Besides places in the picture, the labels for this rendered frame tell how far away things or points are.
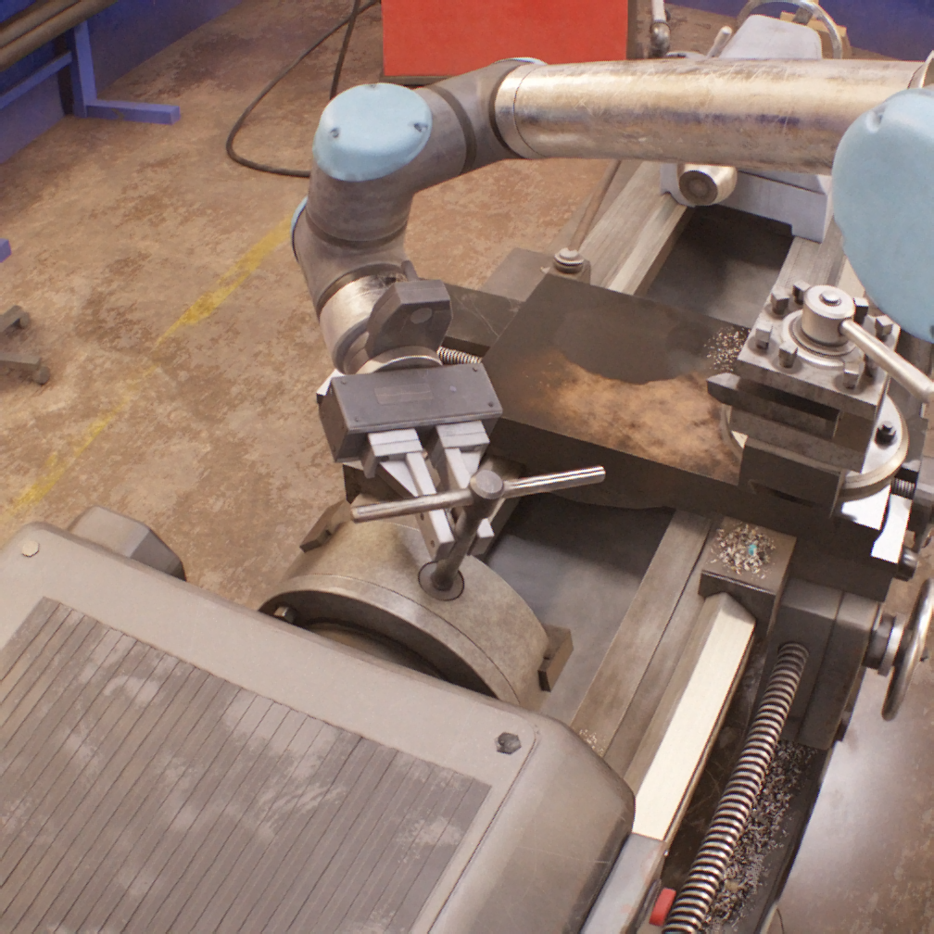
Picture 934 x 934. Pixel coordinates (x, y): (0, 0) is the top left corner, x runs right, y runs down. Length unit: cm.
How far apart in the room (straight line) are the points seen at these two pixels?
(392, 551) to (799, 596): 69
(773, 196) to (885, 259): 157
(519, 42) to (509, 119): 327
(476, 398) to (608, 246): 109
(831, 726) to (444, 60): 312
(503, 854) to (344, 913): 10
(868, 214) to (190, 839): 50
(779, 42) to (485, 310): 76
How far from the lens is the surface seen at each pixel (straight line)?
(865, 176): 57
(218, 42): 544
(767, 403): 137
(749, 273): 224
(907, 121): 54
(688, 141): 87
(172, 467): 298
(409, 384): 99
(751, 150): 83
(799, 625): 157
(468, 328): 180
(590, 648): 158
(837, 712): 168
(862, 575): 156
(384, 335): 98
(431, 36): 430
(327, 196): 101
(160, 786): 74
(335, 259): 105
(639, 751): 134
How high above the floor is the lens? 194
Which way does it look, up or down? 43 degrees down
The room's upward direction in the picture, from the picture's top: straight up
